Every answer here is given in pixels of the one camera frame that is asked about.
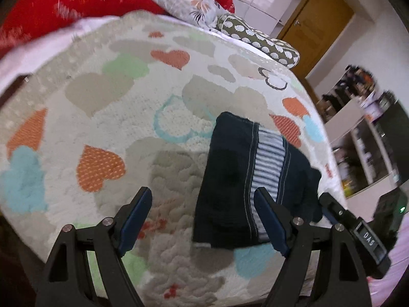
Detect green white-dotted pillow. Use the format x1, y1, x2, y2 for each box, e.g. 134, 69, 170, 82
217, 14, 301, 68

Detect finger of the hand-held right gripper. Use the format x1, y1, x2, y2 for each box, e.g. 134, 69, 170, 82
319, 192, 353, 228

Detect heart printed blanket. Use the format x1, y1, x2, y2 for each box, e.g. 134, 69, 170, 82
0, 9, 349, 299

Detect wooden door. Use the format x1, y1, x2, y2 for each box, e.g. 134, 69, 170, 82
276, 0, 356, 79

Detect white bed sheet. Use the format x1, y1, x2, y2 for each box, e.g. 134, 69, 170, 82
0, 14, 237, 97

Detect floral grey pillow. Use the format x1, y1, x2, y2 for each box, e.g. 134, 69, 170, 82
132, 0, 231, 30

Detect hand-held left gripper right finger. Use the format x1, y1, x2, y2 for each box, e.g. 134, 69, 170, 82
254, 187, 373, 307

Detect cluttered white shelf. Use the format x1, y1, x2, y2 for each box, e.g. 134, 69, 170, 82
315, 64, 409, 199

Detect navy pants with striped band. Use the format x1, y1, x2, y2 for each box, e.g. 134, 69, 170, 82
192, 111, 323, 250

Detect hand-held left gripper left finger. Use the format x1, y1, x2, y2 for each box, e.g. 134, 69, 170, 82
35, 187, 153, 307

